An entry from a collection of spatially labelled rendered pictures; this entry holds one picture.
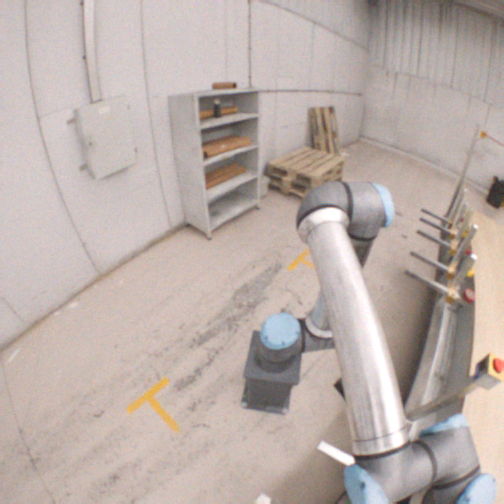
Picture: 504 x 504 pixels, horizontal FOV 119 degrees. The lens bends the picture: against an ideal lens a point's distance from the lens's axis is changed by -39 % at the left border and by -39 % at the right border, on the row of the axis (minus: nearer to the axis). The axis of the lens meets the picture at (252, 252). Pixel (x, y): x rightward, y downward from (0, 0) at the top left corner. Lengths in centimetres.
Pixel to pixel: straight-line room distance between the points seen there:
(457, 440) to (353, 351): 25
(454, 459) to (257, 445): 137
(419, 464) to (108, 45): 261
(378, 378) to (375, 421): 6
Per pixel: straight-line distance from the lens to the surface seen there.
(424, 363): 132
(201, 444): 171
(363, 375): 37
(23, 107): 219
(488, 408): 121
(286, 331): 94
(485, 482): 51
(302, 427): 172
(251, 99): 289
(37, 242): 240
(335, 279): 42
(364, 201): 58
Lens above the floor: 168
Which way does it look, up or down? 41 degrees down
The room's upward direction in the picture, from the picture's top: straight up
